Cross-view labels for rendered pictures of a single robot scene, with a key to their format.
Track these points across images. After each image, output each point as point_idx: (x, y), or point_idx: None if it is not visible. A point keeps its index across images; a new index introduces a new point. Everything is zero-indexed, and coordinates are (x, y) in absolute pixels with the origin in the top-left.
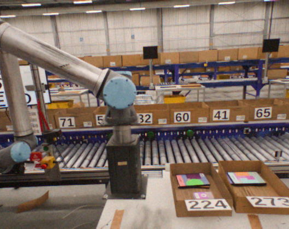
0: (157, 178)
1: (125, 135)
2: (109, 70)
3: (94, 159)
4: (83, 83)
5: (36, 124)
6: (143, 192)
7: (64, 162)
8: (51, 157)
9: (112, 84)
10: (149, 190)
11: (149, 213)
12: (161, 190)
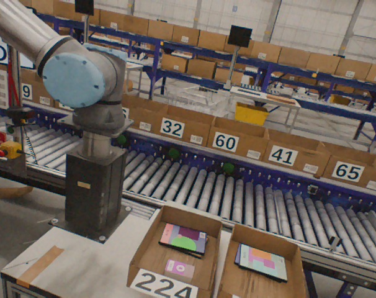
0: (142, 218)
1: (97, 147)
2: (67, 38)
3: None
4: (20, 48)
5: (3, 92)
6: (107, 233)
7: (40, 154)
8: (15, 144)
9: (58, 63)
10: (118, 231)
11: (94, 267)
12: (134, 238)
